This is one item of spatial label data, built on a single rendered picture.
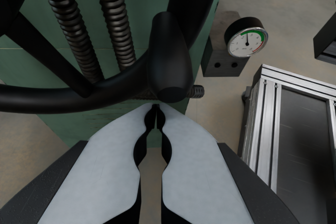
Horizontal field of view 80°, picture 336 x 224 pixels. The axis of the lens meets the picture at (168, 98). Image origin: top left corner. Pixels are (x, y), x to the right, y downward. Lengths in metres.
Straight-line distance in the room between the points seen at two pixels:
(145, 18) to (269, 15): 1.49
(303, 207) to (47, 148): 0.96
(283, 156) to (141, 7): 0.67
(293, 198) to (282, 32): 1.16
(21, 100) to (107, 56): 0.22
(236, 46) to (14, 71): 0.44
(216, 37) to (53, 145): 0.82
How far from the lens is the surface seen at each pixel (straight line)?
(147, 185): 0.89
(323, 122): 0.99
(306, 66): 1.52
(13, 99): 0.25
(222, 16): 0.47
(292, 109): 0.95
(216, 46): 0.39
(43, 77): 0.52
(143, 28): 0.38
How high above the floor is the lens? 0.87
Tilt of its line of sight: 57 degrees down
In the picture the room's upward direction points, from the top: 8 degrees clockwise
